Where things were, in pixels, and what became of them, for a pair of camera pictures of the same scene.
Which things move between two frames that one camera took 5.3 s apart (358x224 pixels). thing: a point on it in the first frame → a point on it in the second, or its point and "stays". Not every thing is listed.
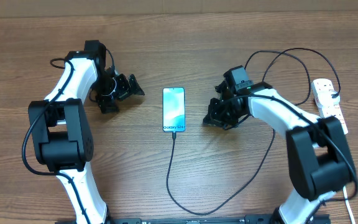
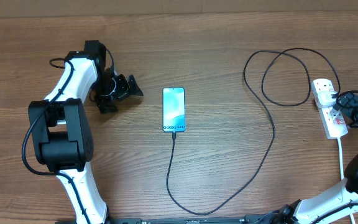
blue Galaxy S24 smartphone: [173, 109] stays
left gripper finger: [135, 87] stays
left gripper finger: [108, 106] stays
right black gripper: [215, 106] → [352, 101]
